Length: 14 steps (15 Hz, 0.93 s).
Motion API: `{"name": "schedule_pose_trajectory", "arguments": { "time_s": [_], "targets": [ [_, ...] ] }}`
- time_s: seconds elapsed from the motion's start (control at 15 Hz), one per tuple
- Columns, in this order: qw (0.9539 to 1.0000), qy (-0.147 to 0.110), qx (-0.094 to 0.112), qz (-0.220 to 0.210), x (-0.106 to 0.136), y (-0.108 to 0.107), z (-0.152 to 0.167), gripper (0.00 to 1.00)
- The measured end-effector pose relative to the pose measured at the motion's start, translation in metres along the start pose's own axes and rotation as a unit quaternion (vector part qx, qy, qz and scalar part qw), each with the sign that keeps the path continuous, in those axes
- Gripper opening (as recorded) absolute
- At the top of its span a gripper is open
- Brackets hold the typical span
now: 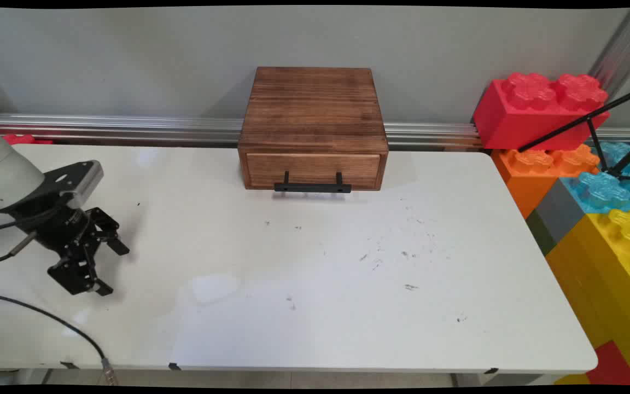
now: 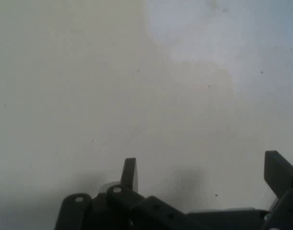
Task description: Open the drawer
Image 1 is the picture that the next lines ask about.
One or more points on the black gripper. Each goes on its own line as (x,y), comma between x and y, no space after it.
(55,224)

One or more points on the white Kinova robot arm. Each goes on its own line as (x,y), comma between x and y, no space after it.
(9,169)

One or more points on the dark wooden drawer cabinet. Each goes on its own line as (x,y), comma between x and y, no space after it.
(313,109)

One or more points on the giant orange toy brick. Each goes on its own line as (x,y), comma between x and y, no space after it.
(534,175)

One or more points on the dark green toy brick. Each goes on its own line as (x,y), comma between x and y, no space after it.
(540,232)

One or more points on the giant red toy brick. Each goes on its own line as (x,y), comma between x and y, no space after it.
(534,112)

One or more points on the giant grey toy brick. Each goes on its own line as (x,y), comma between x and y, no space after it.
(558,210)

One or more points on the black tripod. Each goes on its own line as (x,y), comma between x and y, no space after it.
(566,127)

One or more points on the giant yellow toy brick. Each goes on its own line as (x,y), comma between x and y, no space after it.
(605,284)

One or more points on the giant translucent blue toy brick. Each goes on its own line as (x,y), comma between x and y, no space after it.
(602,189)

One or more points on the flat red toy brick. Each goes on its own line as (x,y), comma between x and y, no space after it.
(613,366)

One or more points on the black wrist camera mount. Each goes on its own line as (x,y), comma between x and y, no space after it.
(71,183)

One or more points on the horizontal aluminium rail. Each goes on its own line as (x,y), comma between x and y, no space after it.
(129,126)

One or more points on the slanted aluminium post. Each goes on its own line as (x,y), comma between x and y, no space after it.
(621,49)

